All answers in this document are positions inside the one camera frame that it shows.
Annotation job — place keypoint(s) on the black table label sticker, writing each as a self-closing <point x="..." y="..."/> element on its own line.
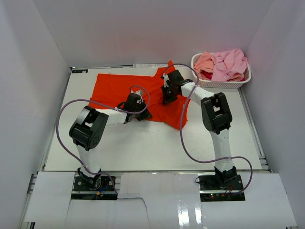
<point x="79" y="71"/>

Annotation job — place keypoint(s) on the peach t shirt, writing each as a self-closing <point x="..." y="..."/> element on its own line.
<point x="204" y="63"/>

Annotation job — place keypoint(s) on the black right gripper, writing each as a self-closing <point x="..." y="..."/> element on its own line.
<point x="166" y="100"/>

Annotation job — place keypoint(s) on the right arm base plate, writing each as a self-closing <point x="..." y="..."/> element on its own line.
<point x="211" y="189"/>

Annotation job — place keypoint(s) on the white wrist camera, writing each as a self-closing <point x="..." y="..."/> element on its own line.
<point x="137" y="95"/>
<point x="165" y="79"/>

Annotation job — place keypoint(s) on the light pink t shirt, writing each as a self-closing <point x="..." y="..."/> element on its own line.
<point x="229" y="66"/>

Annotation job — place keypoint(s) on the orange t shirt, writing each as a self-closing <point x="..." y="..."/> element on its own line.
<point x="112" y="89"/>

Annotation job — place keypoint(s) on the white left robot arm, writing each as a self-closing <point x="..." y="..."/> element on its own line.
<point x="87" y="130"/>

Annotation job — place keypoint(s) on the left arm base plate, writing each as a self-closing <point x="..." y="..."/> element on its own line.
<point x="102" y="190"/>

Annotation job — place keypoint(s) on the magenta t shirt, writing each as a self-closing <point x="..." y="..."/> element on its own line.
<point x="206" y="76"/>

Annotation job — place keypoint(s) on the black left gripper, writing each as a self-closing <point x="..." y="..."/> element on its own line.
<point x="146" y="115"/>

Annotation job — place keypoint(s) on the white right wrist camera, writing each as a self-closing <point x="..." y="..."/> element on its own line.
<point x="165" y="79"/>

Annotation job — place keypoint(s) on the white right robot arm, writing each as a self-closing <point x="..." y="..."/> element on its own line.
<point x="216" y="116"/>

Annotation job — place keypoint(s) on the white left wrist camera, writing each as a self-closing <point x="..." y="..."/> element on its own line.
<point x="137" y="95"/>

